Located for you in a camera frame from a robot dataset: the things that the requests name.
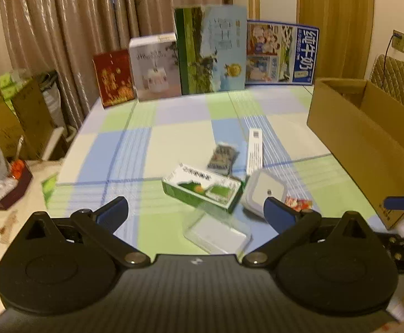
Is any dark red tray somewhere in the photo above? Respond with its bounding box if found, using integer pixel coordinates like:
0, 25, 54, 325
0, 159, 33, 211

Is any plaid tablecloth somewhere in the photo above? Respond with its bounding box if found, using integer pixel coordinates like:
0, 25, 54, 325
47, 87, 383, 256

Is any green blue milk carton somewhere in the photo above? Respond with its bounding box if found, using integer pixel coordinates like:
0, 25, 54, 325
174, 4, 247, 95

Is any green white medicine box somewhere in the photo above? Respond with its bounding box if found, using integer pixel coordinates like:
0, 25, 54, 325
161, 164, 243, 213

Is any beige curtain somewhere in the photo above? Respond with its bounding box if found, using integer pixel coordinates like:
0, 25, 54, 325
0, 0, 233, 127

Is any blue milk carton box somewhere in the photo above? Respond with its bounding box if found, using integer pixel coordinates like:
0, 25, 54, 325
246, 20, 320, 86

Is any wall power socket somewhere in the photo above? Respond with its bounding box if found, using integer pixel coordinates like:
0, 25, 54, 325
392, 30, 404, 53

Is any red snack packet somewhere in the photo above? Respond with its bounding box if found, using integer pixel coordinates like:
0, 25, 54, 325
284, 195, 313, 212

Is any white appliance box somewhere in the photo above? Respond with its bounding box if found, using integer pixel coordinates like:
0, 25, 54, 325
128, 32, 182, 102

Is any clear plastic tray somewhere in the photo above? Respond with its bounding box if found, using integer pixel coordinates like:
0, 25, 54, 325
183, 203, 252, 257

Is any brown side carton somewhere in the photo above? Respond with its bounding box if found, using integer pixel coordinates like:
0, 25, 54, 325
0, 80, 55, 160

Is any wooden door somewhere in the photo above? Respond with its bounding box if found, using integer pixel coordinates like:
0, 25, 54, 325
297, 0, 374, 79

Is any white square night light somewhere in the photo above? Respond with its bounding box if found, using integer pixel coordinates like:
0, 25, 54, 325
240, 169, 287, 220

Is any white bag beside carton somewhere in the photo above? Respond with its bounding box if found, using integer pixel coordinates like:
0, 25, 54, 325
40, 71, 68, 138

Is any black power cable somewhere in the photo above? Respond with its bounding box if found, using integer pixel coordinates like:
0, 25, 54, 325
383, 33, 402, 76

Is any long white slim box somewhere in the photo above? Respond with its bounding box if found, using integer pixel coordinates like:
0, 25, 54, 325
246, 128, 263, 176

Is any quilted beige chair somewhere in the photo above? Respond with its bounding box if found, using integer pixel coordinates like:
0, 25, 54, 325
369, 55, 404, 106

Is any red gift box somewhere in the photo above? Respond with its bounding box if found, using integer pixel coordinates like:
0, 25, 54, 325
93, 49, 135, 108

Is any brown cardboard box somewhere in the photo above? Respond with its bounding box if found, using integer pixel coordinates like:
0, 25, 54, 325
307, 78, 404, 229

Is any grey snack sachet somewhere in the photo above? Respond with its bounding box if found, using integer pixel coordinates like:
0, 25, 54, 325
206, 143, 239, 176

